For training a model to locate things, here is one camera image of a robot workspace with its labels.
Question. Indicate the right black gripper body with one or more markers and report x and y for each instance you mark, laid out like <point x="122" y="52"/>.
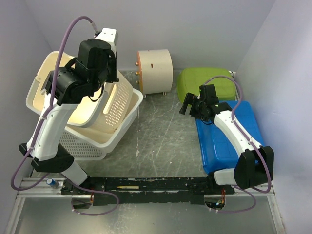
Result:
<point x="197" y="110"/>

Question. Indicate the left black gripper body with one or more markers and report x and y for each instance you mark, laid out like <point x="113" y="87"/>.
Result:
<point x="110" y="75"/>

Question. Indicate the green plastic tub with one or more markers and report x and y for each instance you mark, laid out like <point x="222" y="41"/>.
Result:
<point x="191" y="78"/>

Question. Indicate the cream perforated laundry basket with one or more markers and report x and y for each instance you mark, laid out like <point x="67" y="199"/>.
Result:
<point x="89" y="109"/>

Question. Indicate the blue plastic tub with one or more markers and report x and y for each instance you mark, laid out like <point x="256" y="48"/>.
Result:
<point x="216" y="150"/>

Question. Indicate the white plastic basket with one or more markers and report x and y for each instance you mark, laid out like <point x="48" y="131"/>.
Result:
<point x="105" y="133"/>

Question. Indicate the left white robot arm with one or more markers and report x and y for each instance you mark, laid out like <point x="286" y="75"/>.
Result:
<point x="66" y="87"/>

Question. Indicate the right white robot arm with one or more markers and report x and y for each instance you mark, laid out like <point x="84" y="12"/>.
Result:
<point x="255" y="161"/>

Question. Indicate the beige cylindrical device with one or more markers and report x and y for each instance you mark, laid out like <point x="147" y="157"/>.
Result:
<point x="155" y="71"/>

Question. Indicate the white perforated lower basket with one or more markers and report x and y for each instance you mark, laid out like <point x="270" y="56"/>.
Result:
<point x="80" y="149"/>

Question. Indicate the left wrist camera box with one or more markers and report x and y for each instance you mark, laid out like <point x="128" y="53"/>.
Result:
<point x="110" y="36"/>

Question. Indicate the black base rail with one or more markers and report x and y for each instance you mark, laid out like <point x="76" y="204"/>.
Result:
<point x="159" y="190"/>

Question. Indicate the aluminium frame rail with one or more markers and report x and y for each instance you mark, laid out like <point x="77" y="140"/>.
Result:
<point x="64" y="209"/>

